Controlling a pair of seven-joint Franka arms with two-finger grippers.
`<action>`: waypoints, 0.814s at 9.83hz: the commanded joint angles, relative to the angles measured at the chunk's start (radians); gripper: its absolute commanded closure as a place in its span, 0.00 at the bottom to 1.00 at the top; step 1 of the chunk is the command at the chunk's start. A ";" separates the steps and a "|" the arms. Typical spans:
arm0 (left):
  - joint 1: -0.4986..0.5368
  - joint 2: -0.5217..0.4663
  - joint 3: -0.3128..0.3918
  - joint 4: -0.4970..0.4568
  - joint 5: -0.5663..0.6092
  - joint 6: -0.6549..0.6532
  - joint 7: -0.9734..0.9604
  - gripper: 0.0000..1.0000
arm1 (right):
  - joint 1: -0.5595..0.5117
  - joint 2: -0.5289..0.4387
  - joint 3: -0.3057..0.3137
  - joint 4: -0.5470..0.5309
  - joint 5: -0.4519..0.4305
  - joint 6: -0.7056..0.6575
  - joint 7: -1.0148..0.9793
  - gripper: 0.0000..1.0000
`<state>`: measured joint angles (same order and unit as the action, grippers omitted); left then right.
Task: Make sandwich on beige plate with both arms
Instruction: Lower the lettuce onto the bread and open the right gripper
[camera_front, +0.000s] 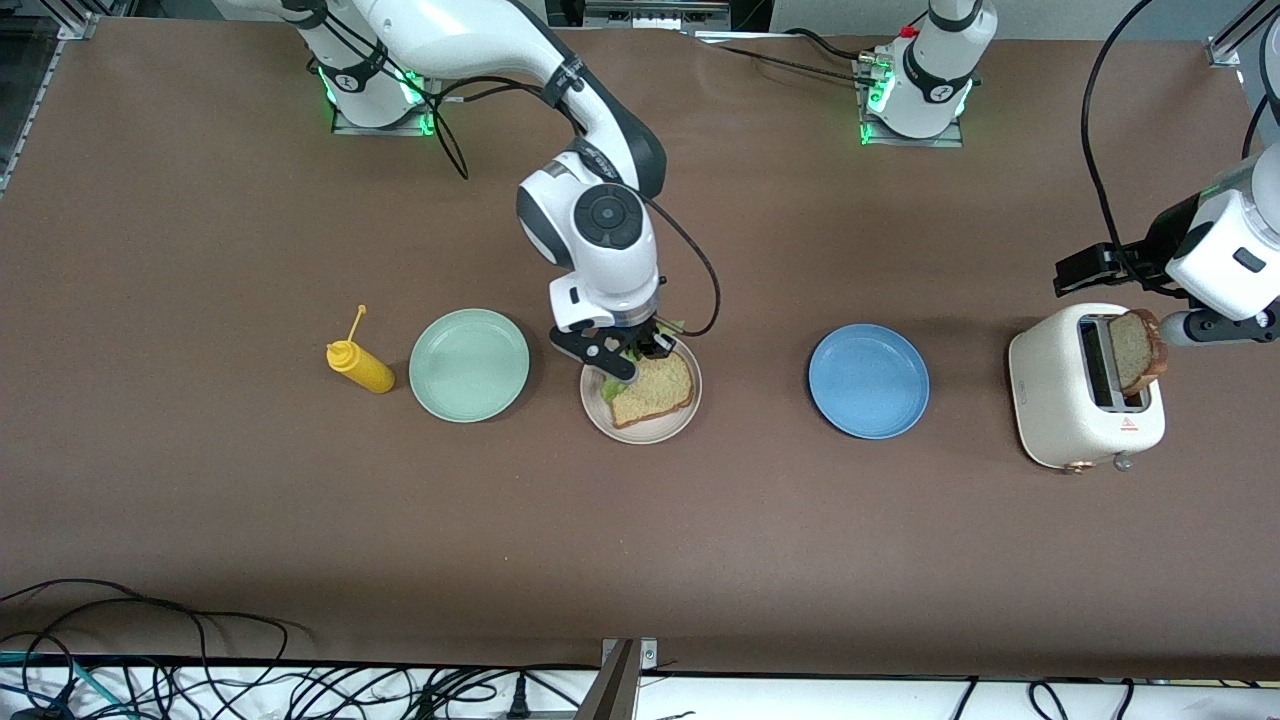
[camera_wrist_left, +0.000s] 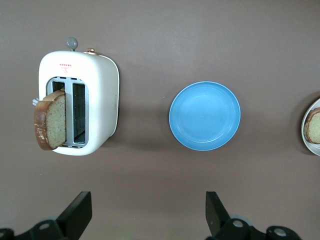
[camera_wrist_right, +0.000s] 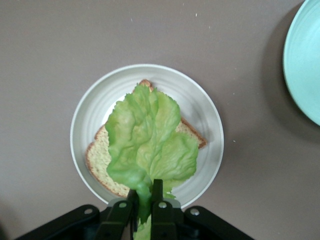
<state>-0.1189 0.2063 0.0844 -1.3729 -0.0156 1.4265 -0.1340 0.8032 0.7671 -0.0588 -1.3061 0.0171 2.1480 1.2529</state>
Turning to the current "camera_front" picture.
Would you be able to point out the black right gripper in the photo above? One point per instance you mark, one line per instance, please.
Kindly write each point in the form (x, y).
(651, 337)

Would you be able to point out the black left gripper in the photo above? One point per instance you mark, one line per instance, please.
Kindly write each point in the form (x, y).
(1146, 248)

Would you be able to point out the brown toasted bread slice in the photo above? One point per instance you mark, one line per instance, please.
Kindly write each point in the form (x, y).
(1135, 350)
(655, 395)

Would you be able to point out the green lettuce leaf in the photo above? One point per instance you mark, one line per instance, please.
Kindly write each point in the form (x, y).
(612, 388)

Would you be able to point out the yellow mustard squeeze bottle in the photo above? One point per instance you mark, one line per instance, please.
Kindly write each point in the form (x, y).
(365, 372)

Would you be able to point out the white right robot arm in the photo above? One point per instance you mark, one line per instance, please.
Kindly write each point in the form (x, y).
(600, 250)

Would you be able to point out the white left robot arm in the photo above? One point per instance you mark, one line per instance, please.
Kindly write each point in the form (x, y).
(930, 60)

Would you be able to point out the beige plate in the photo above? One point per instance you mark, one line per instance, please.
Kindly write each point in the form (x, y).
(640, 435)

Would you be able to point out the mint green plate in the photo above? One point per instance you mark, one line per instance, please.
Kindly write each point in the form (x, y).
(468, 365)

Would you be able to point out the blue plate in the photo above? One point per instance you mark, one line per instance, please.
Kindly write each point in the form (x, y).
(868, 380)

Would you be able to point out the white two-slot toaster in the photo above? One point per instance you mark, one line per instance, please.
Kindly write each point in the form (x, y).
(1050, 400)

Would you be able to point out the short aluminium profile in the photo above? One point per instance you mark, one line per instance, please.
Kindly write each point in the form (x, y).
(1235, 40)

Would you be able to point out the dark equipment rack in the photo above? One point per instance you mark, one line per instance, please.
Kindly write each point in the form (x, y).
(650, 12)

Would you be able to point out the grey metal beam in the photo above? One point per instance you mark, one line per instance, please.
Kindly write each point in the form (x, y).
(610, 695)

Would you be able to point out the black power plug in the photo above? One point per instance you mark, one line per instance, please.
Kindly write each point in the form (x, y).
(518, 700)

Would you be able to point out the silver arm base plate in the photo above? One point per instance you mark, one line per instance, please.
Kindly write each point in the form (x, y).
(380, 128)
(910, 142)

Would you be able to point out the small silver bracket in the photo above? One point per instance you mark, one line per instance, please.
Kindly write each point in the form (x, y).
(648, 655)

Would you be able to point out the long aluminium frame profile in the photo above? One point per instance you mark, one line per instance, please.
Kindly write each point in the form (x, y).
(30, 115)

